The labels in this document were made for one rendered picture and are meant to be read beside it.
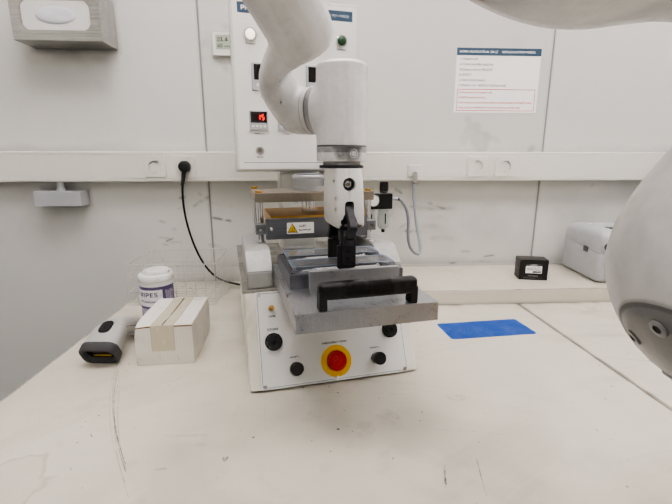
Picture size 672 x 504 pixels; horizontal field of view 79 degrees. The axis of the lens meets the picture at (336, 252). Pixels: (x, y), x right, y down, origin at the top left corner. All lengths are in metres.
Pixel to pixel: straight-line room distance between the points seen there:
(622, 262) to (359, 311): 0.44
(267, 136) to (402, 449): 0.79
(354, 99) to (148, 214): 1.07
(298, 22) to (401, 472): 0.61
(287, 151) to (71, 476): 0.81
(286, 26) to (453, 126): 1.08
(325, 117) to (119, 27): 1.08
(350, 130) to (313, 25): 0.17
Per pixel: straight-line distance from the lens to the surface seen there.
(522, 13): 0.24
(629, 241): 0.19
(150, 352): 0.97
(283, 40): 0.57
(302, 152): 1.12
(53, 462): 0.78
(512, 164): 1.58
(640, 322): 0.19
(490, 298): 1.34
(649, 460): 0.81
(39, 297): 1.84
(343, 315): 0.59
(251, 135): 1.11
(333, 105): 0.67
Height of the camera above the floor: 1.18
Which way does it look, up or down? 13 degrees down
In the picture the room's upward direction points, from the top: straight up
